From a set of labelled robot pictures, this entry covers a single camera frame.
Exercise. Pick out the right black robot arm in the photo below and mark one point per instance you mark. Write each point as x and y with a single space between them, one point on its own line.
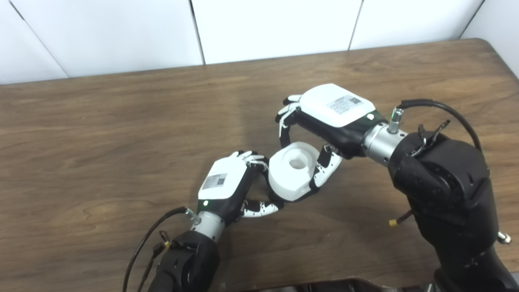
450 190

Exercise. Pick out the round white piece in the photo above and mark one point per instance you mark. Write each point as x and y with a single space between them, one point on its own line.
286 180

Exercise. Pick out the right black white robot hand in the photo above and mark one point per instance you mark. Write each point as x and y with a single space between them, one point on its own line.
336 107

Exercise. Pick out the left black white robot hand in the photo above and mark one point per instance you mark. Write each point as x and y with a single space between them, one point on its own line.
223 182

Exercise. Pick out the black flanged holder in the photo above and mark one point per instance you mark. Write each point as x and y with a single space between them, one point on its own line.
309 196

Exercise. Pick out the black robot torso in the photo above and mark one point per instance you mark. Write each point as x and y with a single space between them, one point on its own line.
344 284

